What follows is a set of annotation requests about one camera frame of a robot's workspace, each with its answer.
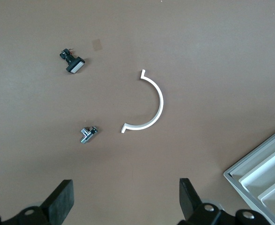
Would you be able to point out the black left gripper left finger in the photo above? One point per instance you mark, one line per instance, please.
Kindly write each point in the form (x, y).
(58, 204)

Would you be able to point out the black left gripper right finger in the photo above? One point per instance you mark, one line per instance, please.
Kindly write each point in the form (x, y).
(190, 204)

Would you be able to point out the small silver metal fitting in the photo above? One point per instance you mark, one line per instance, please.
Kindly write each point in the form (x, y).
(88, 134)

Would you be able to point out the black metal T-nut bolt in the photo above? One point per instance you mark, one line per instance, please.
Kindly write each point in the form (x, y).
(74, 65)

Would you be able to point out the white semicircular bracket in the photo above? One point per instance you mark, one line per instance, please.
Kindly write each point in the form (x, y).
(161, 103)

